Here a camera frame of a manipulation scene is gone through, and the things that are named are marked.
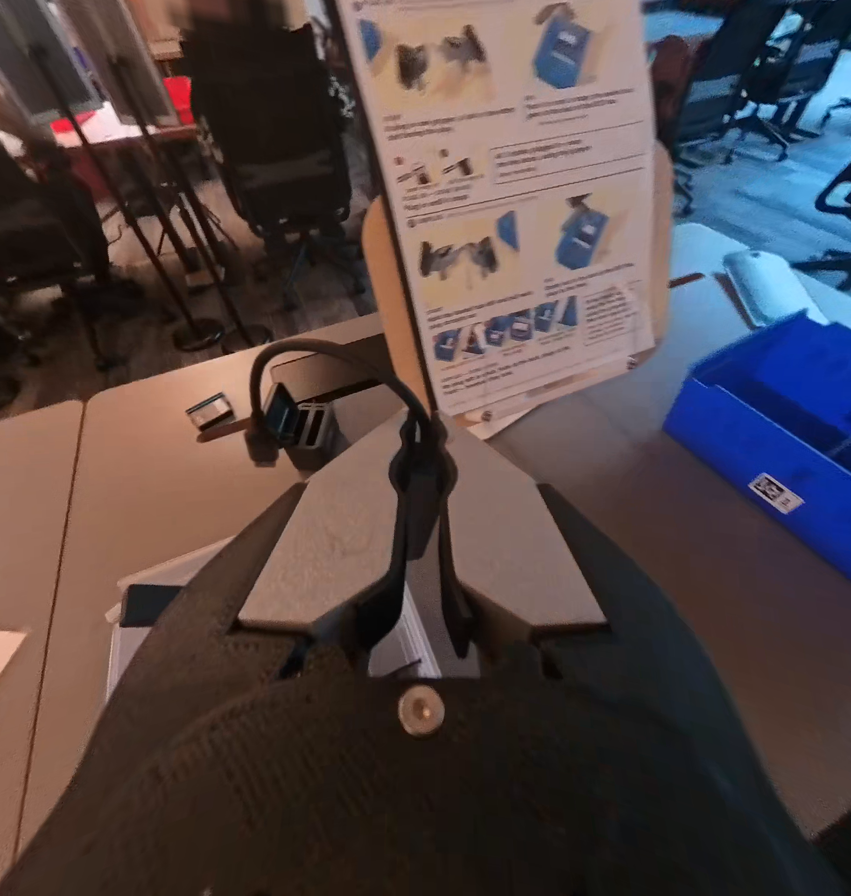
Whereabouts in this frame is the black light stand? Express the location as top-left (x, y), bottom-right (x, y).
top-left (29, 42), bottom-right (227, 352)
top-left (109, 52), bottom-right (276, 352)

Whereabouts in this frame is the small black silver device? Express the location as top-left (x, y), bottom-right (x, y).
top-left (185, 392), bottom-right (236, 431)

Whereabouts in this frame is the black battery charging case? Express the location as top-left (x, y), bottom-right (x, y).
top-left (260, 381), bottom-right (343, 472)

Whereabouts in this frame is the black rectangular card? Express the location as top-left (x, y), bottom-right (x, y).
top-left (120, 583), bottom-right (183, 629)

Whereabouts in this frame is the instruction sheet on wooden stand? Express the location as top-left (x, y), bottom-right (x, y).
top-left (360, 0), bottom-right (676, 443)

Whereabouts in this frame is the blue plastic bin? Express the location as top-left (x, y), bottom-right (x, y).
top-left (662, 311), bottom-right (851, 597)

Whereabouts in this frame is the printed instruction sheet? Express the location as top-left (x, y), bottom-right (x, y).
top-left (336, 0), bottom-right (659, 422)

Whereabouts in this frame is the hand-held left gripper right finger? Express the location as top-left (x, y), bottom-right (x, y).
top-left (425, 413), bottom-right (608, 659)

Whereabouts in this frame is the black office chair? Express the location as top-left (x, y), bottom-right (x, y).
top-left (179, 20), bottom-right (367, 310)
top-left (0, 118), bottom-right (113, 394)

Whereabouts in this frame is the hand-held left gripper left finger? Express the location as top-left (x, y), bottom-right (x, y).
top-left (236, 409), bottom-right (415, 659)

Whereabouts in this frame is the grey usb hub with cable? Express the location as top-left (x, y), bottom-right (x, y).
top-left (246, 339), bottom-right (449, 562)

